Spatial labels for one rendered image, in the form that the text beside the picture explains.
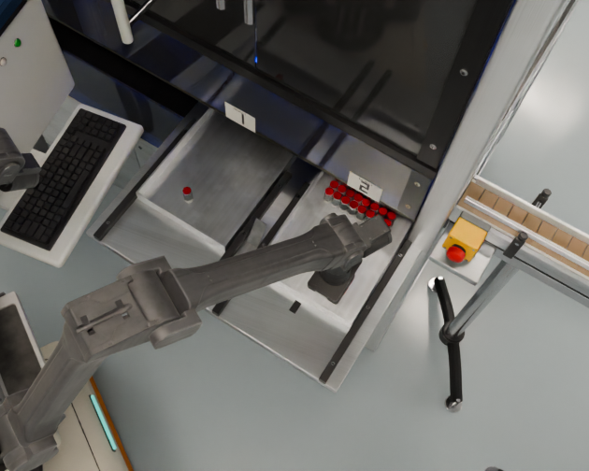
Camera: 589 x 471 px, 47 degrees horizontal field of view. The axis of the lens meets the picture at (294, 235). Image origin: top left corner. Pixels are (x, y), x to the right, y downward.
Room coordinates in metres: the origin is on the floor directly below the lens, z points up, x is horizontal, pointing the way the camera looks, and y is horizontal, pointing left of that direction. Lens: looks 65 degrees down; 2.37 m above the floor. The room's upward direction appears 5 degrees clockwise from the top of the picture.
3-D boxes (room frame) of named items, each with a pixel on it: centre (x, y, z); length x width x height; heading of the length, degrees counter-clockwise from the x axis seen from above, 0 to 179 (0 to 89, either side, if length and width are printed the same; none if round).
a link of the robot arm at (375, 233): (0.51, -0.11, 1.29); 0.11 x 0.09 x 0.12; 126
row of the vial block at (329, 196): (0.76, -0.14, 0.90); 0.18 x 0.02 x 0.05; 63
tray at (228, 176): (0.84, 0.19, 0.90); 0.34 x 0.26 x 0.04; 153
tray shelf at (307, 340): (0.70, 0.08, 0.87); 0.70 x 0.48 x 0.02; 63
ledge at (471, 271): (0.71, -0.42, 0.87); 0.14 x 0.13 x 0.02; 153
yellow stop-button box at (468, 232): (0.68, -0.38, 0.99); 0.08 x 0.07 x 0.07; 153
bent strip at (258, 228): (0.64, 0.11, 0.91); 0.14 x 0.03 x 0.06; 152
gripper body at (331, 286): (0.49, -0.08, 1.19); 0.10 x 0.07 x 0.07; 152
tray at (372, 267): (0.69, -0.11, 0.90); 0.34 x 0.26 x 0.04; 153
